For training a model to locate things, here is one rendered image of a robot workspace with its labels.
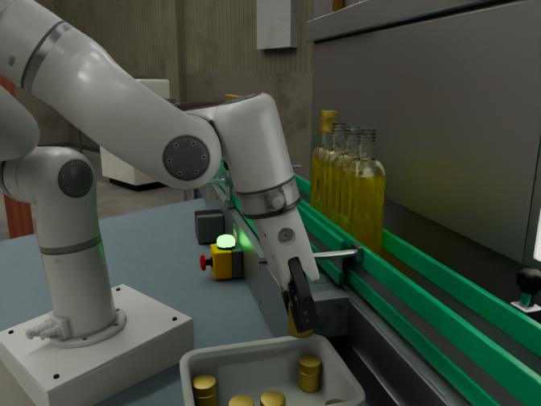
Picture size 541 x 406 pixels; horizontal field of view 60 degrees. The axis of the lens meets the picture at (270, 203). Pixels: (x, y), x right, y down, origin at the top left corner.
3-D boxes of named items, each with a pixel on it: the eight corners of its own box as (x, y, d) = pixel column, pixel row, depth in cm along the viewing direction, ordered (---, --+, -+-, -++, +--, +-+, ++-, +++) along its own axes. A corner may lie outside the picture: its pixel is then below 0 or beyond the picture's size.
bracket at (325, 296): (349, 337, 76) (351, 297, 74) (294, 345, 74) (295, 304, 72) (340, 325, 79) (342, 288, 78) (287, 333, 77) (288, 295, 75)
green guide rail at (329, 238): (344, 285, 79) (346, 241, 77) (338, 286, 79) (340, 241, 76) (208, 147, 242) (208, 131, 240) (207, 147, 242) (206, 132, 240)
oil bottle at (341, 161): (366, 264, 89) (373, 153, 83) (339, 267, 87) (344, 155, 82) (353, 254, 94) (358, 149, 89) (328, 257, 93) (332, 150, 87)
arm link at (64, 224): (64, 258, 69) (41, 153, 65) (18, 247, 77) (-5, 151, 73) (117, 238, 77) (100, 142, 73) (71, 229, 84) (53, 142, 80)
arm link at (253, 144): (141, 127, 49) (149, 118, 58) (173, 218, 52) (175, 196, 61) (277, 88, 50) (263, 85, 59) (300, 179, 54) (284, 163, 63)
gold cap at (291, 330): (291, 340, 61) (291, 309, 60) (284, 326, 65) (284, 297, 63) (317, 336, 62) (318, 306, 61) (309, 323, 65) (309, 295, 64)
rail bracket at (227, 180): (235, 209, 128) (234, 161, 125) (208, 211, 127) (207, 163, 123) (233, 205, 132) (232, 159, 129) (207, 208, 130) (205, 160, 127)
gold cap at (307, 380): (323, 380, 72) (324, 355, 71) (318, 395, 69) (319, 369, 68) (301, 376, 73) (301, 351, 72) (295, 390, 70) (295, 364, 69)
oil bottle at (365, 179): (381, 276, 83) (388, 159, 78) (351, 279, 82) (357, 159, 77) (367, 265, 89) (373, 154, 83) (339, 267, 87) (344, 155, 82)
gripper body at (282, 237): (309, 196, 53) (331, 281, 57) (286, 179, 63) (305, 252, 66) (247, 217, 52) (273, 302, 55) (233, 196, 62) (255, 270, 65)
